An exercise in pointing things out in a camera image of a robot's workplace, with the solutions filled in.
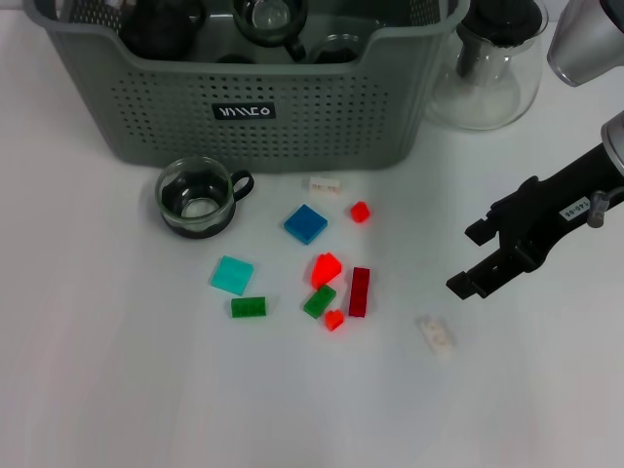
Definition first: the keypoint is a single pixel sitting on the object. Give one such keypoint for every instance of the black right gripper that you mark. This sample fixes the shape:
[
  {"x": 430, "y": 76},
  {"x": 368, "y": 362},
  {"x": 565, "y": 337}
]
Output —
[{"x": 551, "y": 209}]

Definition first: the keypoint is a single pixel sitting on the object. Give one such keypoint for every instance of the grey-green perforated storage bin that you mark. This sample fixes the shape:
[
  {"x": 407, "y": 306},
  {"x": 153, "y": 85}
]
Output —
[{"x": 292, "y": 141}]

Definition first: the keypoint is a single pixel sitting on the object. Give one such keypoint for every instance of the white two-stud flat plate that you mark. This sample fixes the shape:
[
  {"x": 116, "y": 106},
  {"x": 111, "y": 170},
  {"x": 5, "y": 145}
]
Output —
[{"x": 436, "y": 337}]

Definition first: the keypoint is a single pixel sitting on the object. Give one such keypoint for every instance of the dark red long brick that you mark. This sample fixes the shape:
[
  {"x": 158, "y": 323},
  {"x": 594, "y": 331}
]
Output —
[{"x": 359, "y": 292}]

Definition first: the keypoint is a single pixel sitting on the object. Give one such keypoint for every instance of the small red-orange cube brick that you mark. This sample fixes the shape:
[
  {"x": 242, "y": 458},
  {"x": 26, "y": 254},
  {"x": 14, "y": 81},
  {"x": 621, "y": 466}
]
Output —
[{"x": 360, "y": 213}]

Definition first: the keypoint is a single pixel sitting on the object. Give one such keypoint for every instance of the red-orange sloped brick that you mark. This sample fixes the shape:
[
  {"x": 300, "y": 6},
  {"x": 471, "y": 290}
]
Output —
[{"x": 326, "y": 270}]

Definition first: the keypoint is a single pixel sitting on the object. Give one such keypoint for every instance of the glass carafe with black lid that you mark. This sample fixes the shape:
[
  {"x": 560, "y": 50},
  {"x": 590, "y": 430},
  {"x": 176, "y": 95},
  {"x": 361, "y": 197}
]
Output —
[{"x": 487, "y": 97}]

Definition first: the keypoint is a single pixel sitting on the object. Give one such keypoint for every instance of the small red-orange notched brick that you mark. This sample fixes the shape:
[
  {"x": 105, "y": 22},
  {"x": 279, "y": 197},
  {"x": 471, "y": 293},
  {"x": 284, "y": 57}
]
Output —
[{"x": 334, "y": 321}]

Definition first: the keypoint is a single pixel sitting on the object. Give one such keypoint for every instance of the green two-stud brick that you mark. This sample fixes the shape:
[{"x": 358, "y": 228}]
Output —
[
  {"x": 248, "y": 308},
  {"x": 319, "y": 302}
]

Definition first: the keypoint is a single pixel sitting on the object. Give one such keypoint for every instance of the white building brick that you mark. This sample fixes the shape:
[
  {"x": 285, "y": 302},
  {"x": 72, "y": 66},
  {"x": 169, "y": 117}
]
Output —
[{"x": 325, "y": 186}]

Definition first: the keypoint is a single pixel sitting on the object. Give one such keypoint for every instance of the blue square building plate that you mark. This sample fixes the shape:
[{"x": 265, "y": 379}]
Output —
[{"x": 306, "y": 224}]

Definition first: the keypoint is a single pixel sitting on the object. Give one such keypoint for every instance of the teal square building plate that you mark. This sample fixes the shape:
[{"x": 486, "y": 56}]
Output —
[{"x": 233, "y": 275}]

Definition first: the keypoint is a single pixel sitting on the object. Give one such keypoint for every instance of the black ceramic teapot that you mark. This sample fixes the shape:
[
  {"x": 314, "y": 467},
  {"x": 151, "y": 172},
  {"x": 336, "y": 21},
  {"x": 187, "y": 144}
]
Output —
[{"x": 156, "y": 29}]

